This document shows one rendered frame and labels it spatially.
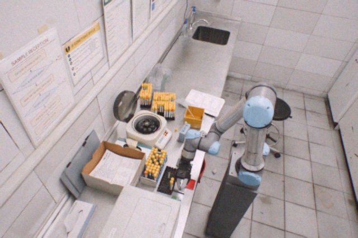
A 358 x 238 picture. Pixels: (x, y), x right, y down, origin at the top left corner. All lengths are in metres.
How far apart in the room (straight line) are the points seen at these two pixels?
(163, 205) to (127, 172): 0.45
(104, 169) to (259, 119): 0.94
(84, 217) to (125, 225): 0.37
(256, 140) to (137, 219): 0.62
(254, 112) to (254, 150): 0.24
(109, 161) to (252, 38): 2.69
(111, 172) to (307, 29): 2.95
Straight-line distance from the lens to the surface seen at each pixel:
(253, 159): 1.22
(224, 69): 2.44
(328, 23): 3.60
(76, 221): 1.42
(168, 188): 1.47
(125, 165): 1.52
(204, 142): 1.28
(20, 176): 1.12
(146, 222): 1.09
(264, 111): 0.99
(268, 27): 3.54
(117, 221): 1.10
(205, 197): 2.48
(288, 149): 3.13
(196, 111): 1.83
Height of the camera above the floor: 2.19
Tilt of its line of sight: 46 degrees down
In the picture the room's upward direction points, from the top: 5 degrees clockwise
